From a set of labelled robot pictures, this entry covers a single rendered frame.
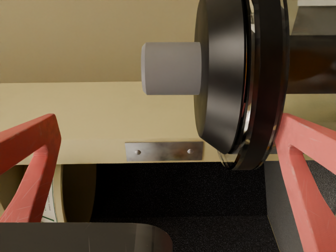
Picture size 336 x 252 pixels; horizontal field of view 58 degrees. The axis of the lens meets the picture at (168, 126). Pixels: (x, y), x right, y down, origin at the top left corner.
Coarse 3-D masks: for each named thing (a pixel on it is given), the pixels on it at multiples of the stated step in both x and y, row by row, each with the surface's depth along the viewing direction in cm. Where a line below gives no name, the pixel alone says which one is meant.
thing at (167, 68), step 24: (216, 0) 13; (240, 0) 12; (216, 24) 13; (240, 24) 12; (144, 48) 15; (168, 48) 15; (192, 48) 15; (216, 48) 12; (240, 48) 12; (144, 72) 15; (168, 72) 15; (192, 72) 15; (216, 72) 13; (240, 72) 12; (216, 96) 13; (240, 96) 12; (216, 120) 14; (216, 144) 15
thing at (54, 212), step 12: (24, 168) 37; (60, 168) 34; (72, 168) 50; (84, 168) 50; (60, 180) 34; (72, 180) 49; (84, 180) 50; (60, 192) 34; (72, 192) 49; (84, 192) 49; (48, 204) 35; (60, 204) 34; (72, 204) 47; (84, 204) 48; (48, 216) 36; (60, 216) 35; (72, 216) 46; (84, 216) 47
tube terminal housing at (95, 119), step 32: (0, 96) 33; (32, 96) 33; (64, 96) 33; (96, 96) 33; (128, 96) 33; (160, 96) 33; (192, 96) 33; (0, 128) 28; (64, 128) 28; (96, 128) 28; (128, 128) 28; (160, 128) 28; (192, 128) 28; (64, 160) 28; (96, 160) 28; (192, 160) 28; (0, 192) 31
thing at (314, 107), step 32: (256, 0) 11; (288, 0) 12; (320, 0) 12; (256, 32) 11; (288, 32) 11; (320, 32) 12; (256, 64) 11; (288, 64) 11; (320, 64) 12; (256, 96) 11; (288, 96) 12; (320, 96) 12; (224, 160) 16
